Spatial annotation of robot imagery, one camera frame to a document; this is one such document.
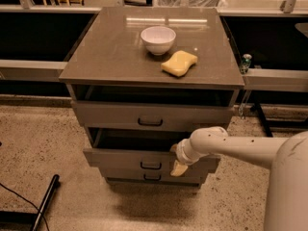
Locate grey bottom drawer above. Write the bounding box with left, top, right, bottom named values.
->
left=100, top=168, right=208, bottom=185

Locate grey drawer cabinet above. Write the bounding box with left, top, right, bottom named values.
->
left=60, top=7, right=244, bottom=174

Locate black bar on floor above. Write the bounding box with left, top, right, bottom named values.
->
left=30, top=174, right=60, bottom=231

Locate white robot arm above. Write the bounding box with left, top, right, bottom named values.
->
left=170, top=127, right=308, bottom=231

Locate white bowl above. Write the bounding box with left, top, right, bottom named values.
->
left=141, top=26, right=176, bottom=55

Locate grey metal rail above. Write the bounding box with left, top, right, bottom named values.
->
left=0, top=60, right=308, bottom=92

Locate yellow sponge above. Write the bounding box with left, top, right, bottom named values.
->
left=161, top=50, right=198, bottom=77

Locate black cable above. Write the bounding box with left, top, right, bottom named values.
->
left=0, top=181, right=50, bottom=231

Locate grey drawer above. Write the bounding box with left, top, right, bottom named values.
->
left=83, top=127, right=221, bottom=174
left=71, top=101, right=234, bottom=132
left=100, top=168, right=208, bottom=185

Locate green bottle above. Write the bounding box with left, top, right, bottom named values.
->
left=240, top=54, right=252, bottom=74

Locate grey top drawer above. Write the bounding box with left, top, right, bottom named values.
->
left=71, top=101, right=234, bottom=132

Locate black stand leg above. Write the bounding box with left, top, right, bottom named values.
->
left=254, top=103, right=273, bottom=138

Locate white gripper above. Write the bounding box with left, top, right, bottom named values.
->
left=170, top=139, right=206, bottom=177

